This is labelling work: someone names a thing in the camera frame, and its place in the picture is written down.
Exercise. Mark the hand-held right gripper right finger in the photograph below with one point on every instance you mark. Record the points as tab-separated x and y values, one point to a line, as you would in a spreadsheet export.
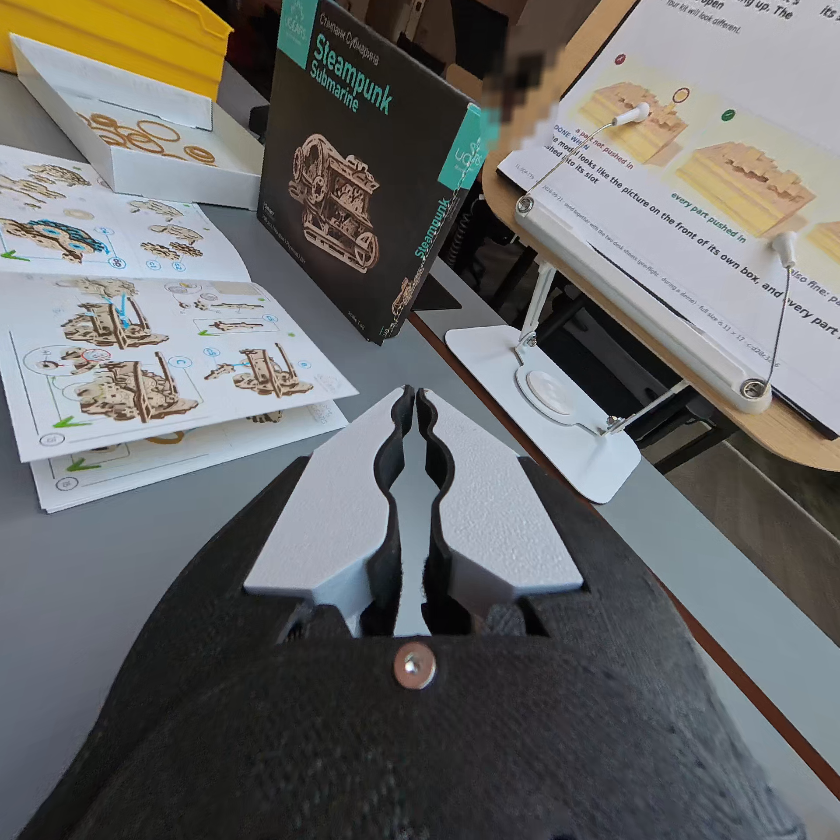
499	525

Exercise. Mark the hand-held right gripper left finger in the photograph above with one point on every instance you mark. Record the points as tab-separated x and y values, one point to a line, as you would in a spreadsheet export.
308	525

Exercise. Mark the grey desk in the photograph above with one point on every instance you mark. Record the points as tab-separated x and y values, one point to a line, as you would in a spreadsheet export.
131	623

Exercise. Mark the illustrated instruction booklet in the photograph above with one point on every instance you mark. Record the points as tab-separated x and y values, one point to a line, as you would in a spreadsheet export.
197	315

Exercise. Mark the wooden book stand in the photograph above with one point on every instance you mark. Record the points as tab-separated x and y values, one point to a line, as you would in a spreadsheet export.
656	315

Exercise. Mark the white shallow cardboard tray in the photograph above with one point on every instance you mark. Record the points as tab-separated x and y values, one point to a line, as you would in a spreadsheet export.
164	177

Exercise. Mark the pile of wooden rings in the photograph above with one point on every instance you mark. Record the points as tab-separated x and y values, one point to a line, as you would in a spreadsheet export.
195	153

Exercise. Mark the dark model kit box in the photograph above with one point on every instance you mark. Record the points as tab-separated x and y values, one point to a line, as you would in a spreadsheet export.
341	131

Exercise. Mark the printed instruction sheet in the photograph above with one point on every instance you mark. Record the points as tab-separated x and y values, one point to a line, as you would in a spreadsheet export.
689	98

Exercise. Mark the yellow plastic bin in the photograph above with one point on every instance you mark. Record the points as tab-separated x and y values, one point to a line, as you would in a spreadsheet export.
131	39

